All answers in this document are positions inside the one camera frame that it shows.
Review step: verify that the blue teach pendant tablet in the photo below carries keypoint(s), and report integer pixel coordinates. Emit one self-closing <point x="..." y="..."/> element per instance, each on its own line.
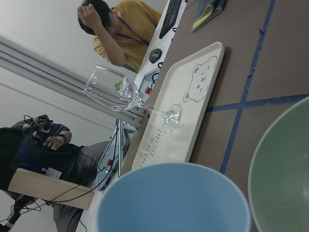
<point x="145" y="82"/>

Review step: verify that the aluminium frame post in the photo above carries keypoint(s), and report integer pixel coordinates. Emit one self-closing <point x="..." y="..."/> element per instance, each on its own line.
<point x="40" y="70"/>

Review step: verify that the person in dark shirt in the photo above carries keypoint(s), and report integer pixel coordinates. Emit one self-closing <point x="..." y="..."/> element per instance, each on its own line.
<point x="55" y="155"/>

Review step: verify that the person in yellow shirt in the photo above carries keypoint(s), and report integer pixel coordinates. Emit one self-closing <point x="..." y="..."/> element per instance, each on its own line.
<point x="122" y="33"/>

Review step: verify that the black keyboard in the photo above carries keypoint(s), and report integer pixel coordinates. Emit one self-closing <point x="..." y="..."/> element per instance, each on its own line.
<point x="170" y="17"/>

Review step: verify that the grey folded cloth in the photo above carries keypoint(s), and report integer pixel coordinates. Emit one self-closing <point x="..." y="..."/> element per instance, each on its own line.
<point x="206" y="11"/>

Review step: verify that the white bear serving tray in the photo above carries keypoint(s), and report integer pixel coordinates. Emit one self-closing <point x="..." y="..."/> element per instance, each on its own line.
<point x="188" y="83"/>

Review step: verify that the black computer mouse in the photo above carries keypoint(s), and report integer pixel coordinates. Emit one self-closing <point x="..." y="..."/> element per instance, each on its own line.
<point x="155" y="55"/>

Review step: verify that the mint green bowl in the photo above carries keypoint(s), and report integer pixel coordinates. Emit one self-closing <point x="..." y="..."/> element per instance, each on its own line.
<point x="278" y="184"/>

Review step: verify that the light blue plastic cup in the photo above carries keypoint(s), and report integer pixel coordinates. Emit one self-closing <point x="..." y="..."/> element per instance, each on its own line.
<point x="173" y="197"/>

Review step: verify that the clear wine glass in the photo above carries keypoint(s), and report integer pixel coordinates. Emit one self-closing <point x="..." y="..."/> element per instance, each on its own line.
<point x="117" y="92"/>

